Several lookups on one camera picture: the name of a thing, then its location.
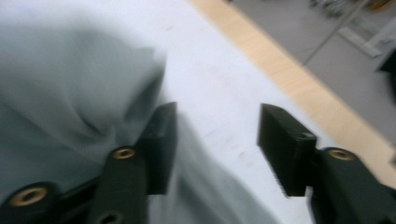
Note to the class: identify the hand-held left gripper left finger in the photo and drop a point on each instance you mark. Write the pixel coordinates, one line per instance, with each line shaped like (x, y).
(160, 149)

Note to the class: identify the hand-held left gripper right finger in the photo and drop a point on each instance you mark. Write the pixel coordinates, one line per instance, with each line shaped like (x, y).
(286, 152)

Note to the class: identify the grey printed t-shirt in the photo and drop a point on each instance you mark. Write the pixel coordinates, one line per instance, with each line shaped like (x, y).
(68, 93)

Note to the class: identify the white table mat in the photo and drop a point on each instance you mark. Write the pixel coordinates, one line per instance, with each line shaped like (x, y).
(218, 93)

